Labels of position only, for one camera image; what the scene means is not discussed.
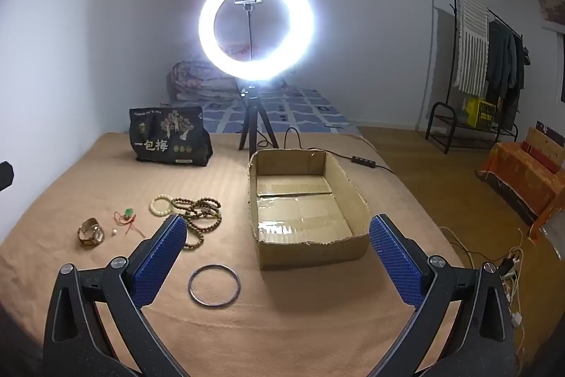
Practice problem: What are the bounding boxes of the phone clamp on gooseneck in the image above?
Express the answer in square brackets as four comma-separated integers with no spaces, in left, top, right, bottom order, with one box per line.
[233,0,264,62]

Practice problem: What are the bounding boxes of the black ring light cable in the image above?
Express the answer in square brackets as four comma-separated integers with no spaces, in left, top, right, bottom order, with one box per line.
[282,127,393,175]

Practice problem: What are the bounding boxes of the dark hanging clothes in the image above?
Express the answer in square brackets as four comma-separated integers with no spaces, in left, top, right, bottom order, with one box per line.
[486,20,529,130]

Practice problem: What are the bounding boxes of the gold watch with leather strap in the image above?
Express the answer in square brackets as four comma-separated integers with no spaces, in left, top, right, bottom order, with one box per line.
[77,218,106,247]

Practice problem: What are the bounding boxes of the white large-bead bracelet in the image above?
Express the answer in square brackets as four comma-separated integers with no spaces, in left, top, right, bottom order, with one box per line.
[149,195,172,218]

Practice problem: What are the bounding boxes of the dark metal bangle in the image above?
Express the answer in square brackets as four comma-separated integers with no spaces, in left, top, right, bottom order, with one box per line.
[188,264,241,308]

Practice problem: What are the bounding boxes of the brown wooden bead necklace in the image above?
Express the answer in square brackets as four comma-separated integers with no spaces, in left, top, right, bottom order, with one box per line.
[170,195,222,249]

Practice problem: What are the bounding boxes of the white ring light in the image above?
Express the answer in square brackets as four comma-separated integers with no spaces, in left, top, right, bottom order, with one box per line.
[198,0,315,84]

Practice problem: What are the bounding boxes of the striped white towel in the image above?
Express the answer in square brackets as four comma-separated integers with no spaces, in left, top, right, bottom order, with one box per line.
[454,0,490,93]

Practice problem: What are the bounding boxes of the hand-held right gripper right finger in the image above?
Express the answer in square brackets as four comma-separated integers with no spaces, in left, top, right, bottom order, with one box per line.
[368,213,517,377]

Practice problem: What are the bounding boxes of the bundle of white cables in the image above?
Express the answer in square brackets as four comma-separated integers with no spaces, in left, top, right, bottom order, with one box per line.
[439,227,526,360]

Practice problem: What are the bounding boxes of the black printed snack bag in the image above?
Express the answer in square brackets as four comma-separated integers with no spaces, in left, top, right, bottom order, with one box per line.
[129,106,213,166]

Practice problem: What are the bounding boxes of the yellow and red flat box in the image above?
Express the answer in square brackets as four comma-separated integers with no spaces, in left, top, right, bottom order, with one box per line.
[521,121,565,175]

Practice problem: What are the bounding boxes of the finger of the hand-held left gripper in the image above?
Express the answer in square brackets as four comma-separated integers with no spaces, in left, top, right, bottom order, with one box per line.
[0,160,14,191]

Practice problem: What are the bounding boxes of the black metal clothes rack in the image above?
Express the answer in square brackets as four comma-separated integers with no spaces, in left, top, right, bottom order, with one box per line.
[426,0,528,154]

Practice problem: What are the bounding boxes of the cardboard box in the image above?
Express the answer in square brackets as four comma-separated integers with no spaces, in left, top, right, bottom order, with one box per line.
[247,148,371,271]

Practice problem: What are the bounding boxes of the black mini tripod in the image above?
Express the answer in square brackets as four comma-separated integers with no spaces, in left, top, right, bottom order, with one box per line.
[238,83,280,159]

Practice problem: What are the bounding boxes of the folded floral quilt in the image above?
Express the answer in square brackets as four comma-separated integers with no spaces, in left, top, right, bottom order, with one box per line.
[167,58,241,101]

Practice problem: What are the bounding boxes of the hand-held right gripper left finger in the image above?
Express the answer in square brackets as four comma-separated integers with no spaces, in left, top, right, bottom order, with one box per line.
[43,213,188,377]

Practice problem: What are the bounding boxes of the red string green pendant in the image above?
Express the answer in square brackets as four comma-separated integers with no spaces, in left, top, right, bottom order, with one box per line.
[114,207,146,237]

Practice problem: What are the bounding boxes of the blue checkered bedsheet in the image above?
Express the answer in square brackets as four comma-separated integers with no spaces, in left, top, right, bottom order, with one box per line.
[161,83,367,135]

